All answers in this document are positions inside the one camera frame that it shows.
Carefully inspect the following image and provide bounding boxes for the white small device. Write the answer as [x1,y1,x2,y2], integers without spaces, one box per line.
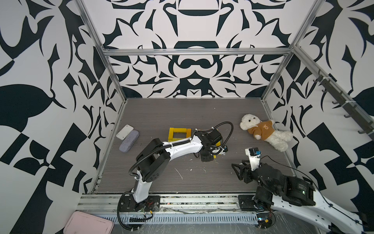
[116,124,134,140]

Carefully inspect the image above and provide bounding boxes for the white teddy bear brown shirt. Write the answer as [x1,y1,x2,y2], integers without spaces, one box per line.
[240,114,293,152]

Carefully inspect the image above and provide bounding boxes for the purple grey pouch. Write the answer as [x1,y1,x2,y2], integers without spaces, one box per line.
[119,130,140,153]

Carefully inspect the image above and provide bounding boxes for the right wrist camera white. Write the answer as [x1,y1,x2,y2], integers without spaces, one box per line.
[245,147,261,171]

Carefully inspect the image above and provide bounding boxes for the grey hook rail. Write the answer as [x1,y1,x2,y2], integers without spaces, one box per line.
[314,69,374,141]

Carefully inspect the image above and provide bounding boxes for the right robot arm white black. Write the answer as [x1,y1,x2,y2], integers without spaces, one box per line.
[232,160,365,234]

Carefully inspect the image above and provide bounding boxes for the amber orange block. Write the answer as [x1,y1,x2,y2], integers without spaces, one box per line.
[186,129,191,138]

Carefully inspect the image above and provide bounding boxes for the green circuit board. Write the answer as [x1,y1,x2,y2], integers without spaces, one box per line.
[255,213,274,230]

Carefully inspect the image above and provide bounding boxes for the pink tray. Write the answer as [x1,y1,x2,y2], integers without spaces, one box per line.
[63,211,114,234]

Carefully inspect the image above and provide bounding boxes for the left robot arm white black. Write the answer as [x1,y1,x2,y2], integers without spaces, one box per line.
[116,121,234,232]

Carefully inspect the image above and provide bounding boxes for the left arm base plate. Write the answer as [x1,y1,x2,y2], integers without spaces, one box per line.
[118,195,161,212]

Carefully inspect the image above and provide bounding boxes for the aluminium front rail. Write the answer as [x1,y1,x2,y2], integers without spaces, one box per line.
[77,193,255,214]

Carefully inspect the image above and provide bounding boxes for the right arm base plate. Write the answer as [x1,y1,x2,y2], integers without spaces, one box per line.
[238,195,264,212]

